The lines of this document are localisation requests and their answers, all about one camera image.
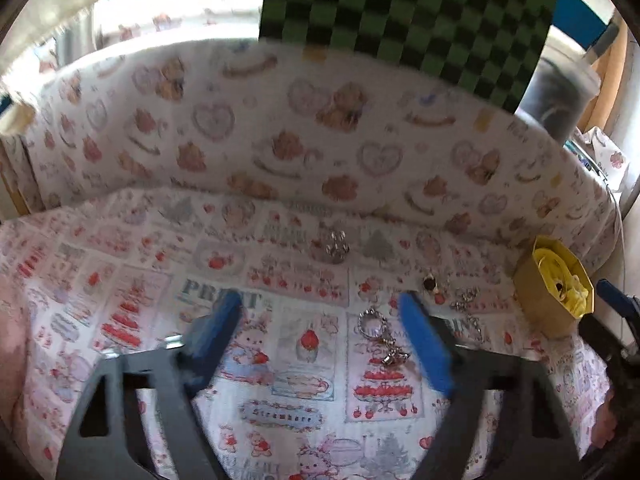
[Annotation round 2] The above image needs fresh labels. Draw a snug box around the teddy bear printed cloth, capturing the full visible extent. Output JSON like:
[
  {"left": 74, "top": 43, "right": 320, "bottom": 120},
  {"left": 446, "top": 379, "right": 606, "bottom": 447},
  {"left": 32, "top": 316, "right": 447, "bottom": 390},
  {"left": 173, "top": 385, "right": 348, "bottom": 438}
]
[{"left": 22, "top": 40, "right": 632, "bottom": 273}]

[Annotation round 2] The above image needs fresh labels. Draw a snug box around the translucent plastic tub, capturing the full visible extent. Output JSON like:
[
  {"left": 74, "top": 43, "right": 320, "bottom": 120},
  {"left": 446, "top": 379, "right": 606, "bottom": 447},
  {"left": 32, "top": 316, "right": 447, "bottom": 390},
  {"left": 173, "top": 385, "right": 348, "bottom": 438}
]
[{"left": 515, "top": 35, "right": 601, "bottom": 142}]

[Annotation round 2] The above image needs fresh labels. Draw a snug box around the pink cloth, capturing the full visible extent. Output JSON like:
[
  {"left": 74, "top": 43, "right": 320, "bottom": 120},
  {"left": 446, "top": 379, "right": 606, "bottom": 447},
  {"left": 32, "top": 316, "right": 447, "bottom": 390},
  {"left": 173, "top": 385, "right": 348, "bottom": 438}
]
[{"left": 0, "top": 275, "right": 32, "bottom": 416}]

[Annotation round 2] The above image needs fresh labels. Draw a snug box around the silver sparkly brooch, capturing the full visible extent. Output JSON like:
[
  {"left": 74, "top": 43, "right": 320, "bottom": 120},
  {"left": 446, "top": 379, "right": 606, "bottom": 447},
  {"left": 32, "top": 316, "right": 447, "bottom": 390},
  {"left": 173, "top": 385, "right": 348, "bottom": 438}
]
[{"left": 322, "top": 230, "right": 351, "bottom": 263}]

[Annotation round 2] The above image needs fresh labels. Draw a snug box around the silver chain bracelet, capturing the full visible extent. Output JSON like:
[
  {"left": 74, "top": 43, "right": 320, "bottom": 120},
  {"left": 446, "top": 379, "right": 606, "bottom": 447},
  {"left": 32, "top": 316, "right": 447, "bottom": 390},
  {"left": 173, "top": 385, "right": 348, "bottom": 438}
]
[{"left": 449, "top": 286, "right": 487, "bottom": 343}]

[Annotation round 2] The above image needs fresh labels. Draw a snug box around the wooden window frame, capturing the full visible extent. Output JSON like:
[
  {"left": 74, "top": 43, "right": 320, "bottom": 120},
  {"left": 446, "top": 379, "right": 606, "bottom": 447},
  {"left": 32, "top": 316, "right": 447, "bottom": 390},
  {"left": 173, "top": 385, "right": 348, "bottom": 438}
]
[{"left": 575, "top": 22, "right": 632, "bottom": 137}]

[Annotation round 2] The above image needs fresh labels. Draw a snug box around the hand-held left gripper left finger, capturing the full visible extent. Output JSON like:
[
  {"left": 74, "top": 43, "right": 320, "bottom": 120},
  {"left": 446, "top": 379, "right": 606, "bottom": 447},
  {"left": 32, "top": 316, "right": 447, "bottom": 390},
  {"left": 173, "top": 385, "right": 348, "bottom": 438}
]
[{"left": 55, "top": 291, "right": 244, "bottom": 480}]

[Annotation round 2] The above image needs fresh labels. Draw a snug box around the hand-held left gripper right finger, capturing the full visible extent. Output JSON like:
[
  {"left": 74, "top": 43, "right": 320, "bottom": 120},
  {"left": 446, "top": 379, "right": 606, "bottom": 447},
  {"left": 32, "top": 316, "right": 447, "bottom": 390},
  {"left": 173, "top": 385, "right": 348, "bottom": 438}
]
[{"left": 397, "top": 291, "right": 586, "bottom": 480}]

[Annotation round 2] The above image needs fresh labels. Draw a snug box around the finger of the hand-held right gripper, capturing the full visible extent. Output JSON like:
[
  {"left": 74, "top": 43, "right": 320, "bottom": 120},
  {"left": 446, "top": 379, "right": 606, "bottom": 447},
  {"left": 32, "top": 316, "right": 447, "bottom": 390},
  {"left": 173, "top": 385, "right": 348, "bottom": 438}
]
[
  {"left": 577, "top": 310, "right": 640, "bottom": 361},
  {"left": 596, "top": 279, "right": 640, "bottom": 320}
]

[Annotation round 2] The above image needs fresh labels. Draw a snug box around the green black checkered tissue box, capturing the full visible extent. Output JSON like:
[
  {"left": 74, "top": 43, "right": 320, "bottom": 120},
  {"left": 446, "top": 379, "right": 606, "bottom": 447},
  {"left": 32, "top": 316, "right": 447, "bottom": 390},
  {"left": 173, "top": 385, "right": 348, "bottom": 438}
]
[{"left": 259, "top": 0, "right": 561, "bottom": 113}]

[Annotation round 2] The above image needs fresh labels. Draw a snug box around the strawberry printed cloth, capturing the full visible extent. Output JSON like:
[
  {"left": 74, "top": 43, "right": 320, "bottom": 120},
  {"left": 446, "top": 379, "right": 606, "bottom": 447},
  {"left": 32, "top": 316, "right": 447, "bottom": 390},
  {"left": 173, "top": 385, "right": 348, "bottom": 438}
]
[{"left": 0, "top": 187, "right": 613, "bottom": 480}]

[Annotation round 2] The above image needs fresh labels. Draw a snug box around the silver key ring with charm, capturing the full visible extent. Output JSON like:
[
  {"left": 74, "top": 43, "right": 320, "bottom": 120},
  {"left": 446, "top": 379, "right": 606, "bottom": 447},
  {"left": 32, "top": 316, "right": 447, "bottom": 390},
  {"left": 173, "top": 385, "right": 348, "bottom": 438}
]
[{"left": 356, "top": 307, "right": 413, "bottom": 367}]

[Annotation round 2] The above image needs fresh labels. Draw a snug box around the octagonal cardboard box yellow lining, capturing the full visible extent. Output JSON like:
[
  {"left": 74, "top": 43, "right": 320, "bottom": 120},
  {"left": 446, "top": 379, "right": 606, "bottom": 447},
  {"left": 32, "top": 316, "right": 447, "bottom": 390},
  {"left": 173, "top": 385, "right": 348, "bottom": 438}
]
[{"left": 511, "top": 235, "right": 596, "bottom": 340}]

